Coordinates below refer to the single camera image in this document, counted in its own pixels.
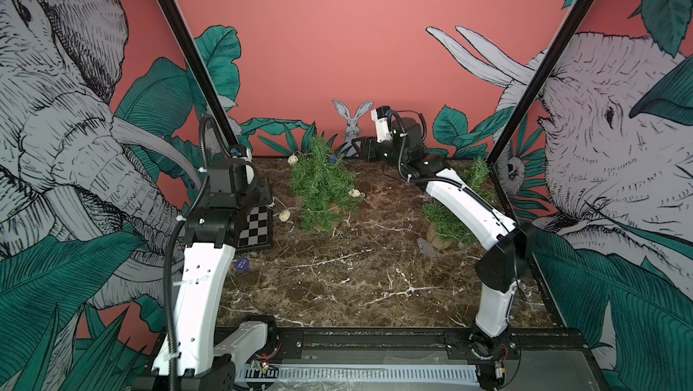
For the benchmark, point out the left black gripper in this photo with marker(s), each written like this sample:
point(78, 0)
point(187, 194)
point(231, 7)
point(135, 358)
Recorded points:
point(264, 194)

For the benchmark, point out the right black frame post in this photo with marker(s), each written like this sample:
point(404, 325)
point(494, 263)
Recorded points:
point(569, 27)

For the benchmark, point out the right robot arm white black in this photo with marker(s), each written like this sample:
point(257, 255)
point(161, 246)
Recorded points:
point(399, 142)

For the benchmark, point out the black white checkerboard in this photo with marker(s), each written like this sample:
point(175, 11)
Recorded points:
point(259, 232)

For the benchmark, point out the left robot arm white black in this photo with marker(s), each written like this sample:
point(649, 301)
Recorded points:
point(196, 261)

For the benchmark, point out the white slotted cable duct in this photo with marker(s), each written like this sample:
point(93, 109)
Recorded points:
point(307, 373)

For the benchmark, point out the left black frame post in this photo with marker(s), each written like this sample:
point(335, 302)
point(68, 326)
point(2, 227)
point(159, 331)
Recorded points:
point(192, 56)

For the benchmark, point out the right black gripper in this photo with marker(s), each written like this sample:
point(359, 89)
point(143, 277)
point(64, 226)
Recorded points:
point(371, 147)

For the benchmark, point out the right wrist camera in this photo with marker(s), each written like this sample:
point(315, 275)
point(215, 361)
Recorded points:
point(382, 125)

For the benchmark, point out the purple poker chip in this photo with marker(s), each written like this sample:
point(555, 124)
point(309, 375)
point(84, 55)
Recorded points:
point(242, 264)

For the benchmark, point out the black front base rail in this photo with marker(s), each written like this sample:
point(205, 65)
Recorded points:
point(297, 343)

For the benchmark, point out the black frame post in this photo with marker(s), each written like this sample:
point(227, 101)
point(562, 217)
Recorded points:
point(569, 27)
point(192, 56)

